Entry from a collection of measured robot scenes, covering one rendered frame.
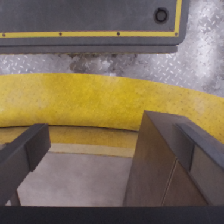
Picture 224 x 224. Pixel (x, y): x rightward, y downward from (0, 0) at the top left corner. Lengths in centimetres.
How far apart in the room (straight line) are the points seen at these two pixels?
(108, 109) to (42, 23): 50
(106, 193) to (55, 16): 62
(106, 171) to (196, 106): 58
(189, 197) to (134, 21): 42
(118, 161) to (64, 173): 21
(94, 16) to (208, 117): 76
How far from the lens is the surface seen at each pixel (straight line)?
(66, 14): 51
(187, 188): 25
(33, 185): 73
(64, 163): 62
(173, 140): 16
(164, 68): 84
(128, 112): 84
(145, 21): 50
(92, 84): 81
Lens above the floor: 80
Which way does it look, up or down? 73 degrees down
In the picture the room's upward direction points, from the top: 180 degrees counter-clockwise
